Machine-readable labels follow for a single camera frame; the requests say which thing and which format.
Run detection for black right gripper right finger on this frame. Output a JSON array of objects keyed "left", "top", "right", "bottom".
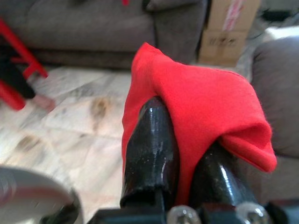
[{"left": 190, "top": 142, "right": 257, "bottom": 206}]

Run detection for cardboard box with red tape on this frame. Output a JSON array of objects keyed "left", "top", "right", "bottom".
[{"left": 205, "top": 0, "right": 262, "bottom": 32}]

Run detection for person's bare foot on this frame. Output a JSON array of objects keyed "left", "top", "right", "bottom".
[{"left": 35, "top": 93, "right": 56, "bottom": 111}]

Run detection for grey fabric sofa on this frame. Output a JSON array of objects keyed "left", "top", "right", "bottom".
[
  {"left": 251, "top": 36, "right": 299, "bottom": 203},
  {"left": 0, "top": 0, "right": 208, "bottom": 69}
]

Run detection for red square pillow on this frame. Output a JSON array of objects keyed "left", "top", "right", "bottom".
[{"left": 121, "top": 42, "right": 278, "bottom": 203}]

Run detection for cardboard box with handling symbols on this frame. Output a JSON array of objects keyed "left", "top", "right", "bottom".
[{"left": 198, "top": 29, "right": 249, "bottom": 64}]

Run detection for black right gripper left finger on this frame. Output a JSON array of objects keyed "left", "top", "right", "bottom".
[{"left": 120, "top": 95, "right": 179, "bottom": 208}]

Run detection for person's leg black trousers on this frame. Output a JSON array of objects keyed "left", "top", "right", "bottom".
[{"left": 0, "top": 43, "right": 36, "bottom": 100}]

